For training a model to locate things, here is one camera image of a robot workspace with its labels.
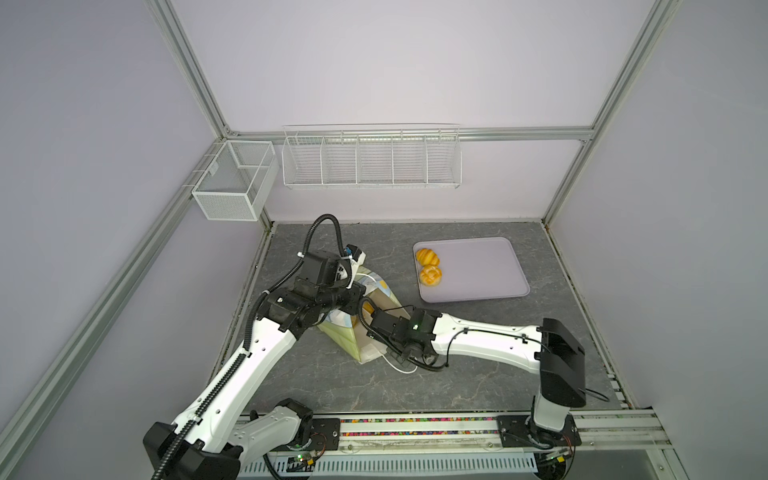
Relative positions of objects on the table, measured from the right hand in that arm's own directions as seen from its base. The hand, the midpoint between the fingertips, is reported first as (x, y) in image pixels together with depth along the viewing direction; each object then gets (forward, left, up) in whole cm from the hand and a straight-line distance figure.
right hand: (405, 343), depth 80 cm
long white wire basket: (+55, +10, +22) cm, 60 cm away
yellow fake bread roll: (+34, -8, -5) cm, 35 cm away
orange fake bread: (+3, +9, +15) cm, 17 cm away
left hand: (+7, +10, +15) cm, 19 cm away
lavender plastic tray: (+32, -26, -10) cm, 42 cm away
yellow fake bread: (+25, -9, -5) cm, 27 cm away
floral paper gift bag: (-1, +13, +12) cm, 18 cm away
